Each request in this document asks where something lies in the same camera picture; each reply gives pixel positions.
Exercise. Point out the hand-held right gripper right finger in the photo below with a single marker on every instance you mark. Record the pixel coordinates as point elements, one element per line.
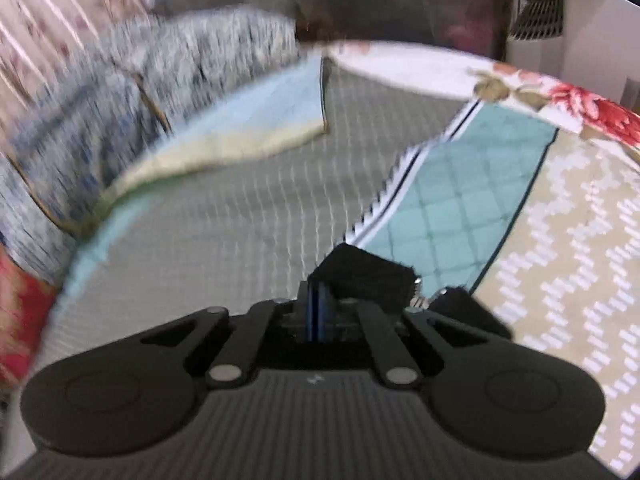
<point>327,312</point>

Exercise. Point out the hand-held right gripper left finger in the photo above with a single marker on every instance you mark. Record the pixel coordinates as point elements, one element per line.
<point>312,312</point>

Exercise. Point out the black pants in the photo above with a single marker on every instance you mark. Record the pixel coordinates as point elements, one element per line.
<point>360,270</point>

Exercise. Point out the patterned bed sheet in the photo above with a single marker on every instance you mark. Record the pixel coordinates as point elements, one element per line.
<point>225,240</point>

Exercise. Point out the floral white bed sheet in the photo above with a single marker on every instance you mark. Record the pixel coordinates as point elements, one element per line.
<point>425,72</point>

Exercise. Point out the red and blue patterned quilt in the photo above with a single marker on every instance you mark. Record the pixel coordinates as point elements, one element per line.
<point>90,110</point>

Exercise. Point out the large clear bin teal lid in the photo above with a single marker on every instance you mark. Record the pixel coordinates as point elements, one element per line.
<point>390,5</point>

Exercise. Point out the woven basket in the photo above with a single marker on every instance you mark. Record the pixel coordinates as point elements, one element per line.
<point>540,20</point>

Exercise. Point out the white cabinet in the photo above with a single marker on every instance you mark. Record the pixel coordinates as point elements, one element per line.
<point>595,35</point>

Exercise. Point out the leaf print curtain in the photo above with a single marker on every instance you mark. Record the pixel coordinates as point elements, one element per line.
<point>50,20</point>

